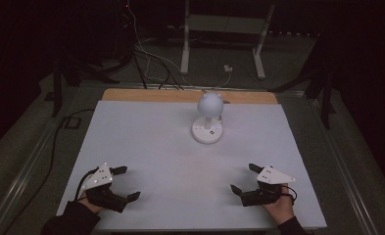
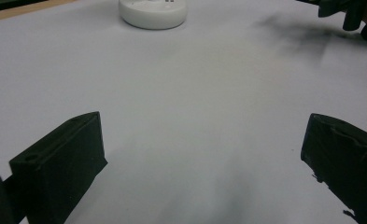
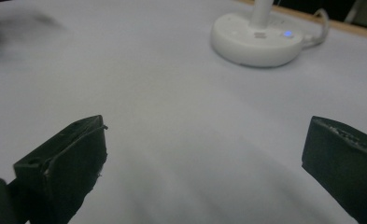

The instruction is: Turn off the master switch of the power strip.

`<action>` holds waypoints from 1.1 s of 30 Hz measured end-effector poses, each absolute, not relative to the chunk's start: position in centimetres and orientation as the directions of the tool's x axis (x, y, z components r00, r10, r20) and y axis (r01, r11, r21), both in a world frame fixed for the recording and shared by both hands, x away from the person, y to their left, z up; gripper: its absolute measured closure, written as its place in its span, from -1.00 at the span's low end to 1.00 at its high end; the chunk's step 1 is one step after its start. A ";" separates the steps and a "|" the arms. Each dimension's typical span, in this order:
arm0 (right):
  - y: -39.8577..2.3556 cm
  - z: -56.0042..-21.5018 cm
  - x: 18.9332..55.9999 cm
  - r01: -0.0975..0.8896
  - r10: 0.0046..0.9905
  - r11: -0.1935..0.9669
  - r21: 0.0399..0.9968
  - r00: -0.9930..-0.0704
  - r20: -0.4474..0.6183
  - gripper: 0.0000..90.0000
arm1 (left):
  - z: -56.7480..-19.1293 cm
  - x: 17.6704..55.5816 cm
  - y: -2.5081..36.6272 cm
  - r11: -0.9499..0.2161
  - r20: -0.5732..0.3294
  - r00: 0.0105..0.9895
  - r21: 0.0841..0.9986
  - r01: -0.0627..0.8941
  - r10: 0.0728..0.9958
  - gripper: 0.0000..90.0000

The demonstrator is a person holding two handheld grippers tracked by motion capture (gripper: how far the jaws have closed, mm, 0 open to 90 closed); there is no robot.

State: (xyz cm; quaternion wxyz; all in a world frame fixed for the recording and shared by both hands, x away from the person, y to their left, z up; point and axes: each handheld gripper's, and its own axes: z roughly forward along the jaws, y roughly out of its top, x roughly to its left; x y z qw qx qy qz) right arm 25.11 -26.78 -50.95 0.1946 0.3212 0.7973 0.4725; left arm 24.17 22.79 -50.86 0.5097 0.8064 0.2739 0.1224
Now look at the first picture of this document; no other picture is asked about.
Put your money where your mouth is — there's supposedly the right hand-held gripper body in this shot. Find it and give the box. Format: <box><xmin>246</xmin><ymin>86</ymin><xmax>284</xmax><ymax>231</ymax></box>
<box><xmin>240</xmin><ymin>164</ymin><xmax>297</xmax><ymax>208</ymax></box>

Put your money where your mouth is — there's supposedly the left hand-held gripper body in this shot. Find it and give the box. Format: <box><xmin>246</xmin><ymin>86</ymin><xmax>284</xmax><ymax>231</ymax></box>
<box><xmin>81</xmin><ymin>163</ymin><xmax>129</xmax><ymax>214</ymax></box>

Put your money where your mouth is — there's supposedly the white round-headed table lamp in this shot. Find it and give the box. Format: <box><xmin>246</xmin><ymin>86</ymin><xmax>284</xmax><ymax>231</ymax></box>
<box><xmin>190</xmin><ymin>91</ymin><xmax>225</xmax><ymax>145</ymax></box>

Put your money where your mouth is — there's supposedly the person's left hand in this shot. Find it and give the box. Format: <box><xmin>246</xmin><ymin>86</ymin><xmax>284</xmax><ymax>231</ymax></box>
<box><xmin>76</xmin><ymin>192</ymin><xmax>103</xmax><ymax>215</ymax></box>

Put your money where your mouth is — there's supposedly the person's right hand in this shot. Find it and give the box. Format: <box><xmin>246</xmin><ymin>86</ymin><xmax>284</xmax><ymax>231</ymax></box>
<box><xmin>261</xmin><ymin>183</ymin><xmax>296</xmax><ymax>226</ymax></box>

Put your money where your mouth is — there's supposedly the white table mat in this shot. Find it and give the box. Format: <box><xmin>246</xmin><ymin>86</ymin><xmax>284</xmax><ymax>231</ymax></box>
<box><xmin>55</xmin><ymin>99</ymin><xmax>328</xmax><ymax>232</ymax></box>

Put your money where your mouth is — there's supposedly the wooden board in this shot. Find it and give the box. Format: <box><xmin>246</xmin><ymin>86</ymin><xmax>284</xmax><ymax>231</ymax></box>
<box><xmin>101</xmin><ymin>88</ymin><xmax>279</xmax><ymax>106</ymax></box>

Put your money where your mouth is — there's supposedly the black tripod stand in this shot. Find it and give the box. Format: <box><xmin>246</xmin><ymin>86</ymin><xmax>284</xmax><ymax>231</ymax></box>
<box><xmin>50</xmin><ymin>56</ymin><xmax>121</xmax><ymax>118</ymax></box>
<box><xmin>267</xmin><ymin>63</ymin><xmax>337</xmax><ymax>130</ymax></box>

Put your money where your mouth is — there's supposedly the white metal stand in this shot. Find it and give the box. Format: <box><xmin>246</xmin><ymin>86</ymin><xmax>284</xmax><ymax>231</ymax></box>
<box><xmin>179</xmin><ymin>0</ymin><xmax>276</xmax><ymax>80</ymax></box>

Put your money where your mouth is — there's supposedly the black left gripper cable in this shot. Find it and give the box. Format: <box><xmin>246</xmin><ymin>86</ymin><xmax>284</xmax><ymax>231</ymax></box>
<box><xmin>73</xmin><ymin>167</ymin><xmax>99</xmax><ymax>201</ymax></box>

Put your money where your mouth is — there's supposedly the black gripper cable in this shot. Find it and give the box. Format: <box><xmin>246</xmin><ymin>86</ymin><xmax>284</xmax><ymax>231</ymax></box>
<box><xmin>73</xmin><ymin>167</ymin><xmax>99</xmax><ymax>201</ymax></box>
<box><xmin>279</xmin><ymin>185</ymin><xmax>299</xmax><ymax>202</ymax></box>

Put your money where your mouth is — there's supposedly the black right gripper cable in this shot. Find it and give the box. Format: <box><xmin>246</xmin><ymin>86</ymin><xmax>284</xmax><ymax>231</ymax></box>
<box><xmin>279</xmin><ymin>185</ymin><xmax>299</xmax><ymax>202</ymax></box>

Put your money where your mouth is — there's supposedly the long black floor cable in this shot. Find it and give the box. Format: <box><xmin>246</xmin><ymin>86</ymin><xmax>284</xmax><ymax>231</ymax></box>
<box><xmin>2</xmin><ymin>108</ymin><xmax>96</xmax><ymax>235</ymax></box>

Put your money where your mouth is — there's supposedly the metal floor rail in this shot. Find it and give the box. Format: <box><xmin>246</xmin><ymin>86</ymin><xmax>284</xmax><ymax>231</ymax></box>
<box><xmin>309</xmin><ymin>97</ymin><xmax>379</xmax><ymax>235</ymax></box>
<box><xmin>0</xmin><ymin>83</ymin><xmax>83</xmax><ymax>235</ymax></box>

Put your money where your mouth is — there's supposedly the white cable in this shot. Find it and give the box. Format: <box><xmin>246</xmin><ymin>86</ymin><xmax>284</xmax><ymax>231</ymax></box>
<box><xmin>126</xmin><ymin>0</ymin><xmax>234</xmax><ymax>90</ymax></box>

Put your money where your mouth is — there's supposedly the black cable bundle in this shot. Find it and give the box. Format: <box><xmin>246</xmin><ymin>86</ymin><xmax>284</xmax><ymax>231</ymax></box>
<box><xmin>131</xmin><ymin>45</ymin><xmax>185</xmax><ymax>91</ymax></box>

